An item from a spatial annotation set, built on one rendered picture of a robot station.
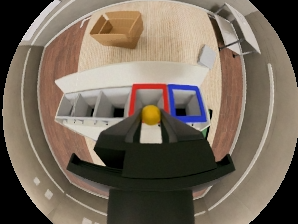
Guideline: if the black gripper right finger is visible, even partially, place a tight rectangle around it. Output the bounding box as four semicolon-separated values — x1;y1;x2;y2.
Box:
160;108;205;143

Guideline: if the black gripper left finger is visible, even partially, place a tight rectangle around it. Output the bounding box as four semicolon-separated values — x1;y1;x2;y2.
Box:
96;108;142;143

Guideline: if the brown cardboard box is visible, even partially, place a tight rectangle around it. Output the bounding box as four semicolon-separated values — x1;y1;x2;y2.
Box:
89;11;144;49

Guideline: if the red square band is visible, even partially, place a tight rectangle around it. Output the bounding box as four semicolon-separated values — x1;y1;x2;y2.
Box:
129;84;169;116

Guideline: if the yellow ball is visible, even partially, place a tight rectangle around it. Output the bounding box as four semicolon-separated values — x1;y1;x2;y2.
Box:
141;105;161;126

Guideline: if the blue square funnel rim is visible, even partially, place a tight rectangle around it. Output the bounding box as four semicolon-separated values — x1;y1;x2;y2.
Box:
168;84;207;123

